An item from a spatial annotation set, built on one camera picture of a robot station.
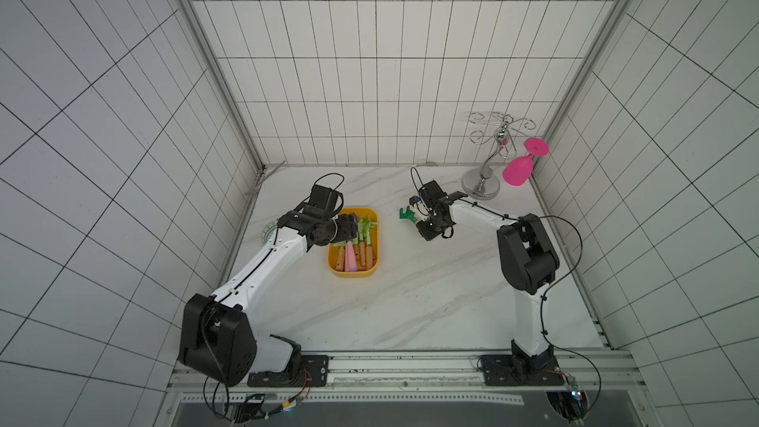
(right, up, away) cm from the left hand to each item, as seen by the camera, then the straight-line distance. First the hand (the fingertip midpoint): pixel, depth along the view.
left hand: (345, 236), depth 83 cm
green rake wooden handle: (-2, -8, +5) cm, 10 cm away
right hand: (+23, -1, +16) cm, 28 cm away
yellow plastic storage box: (+9, -3, +9) cm, 13 cm away
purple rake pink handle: (+1, -7, +3) cm, 8 cm away
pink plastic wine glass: (+56, +20, +12) cm, 61 cm away
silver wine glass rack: (+49, +15, +30) cm, 60 cm away
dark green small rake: (+20, +4, +19) cm, 28 cm away
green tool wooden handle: (+7, -5, +9) cm, 12 cm away
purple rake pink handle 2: (+1, -3, +8) cm, 8 cm away
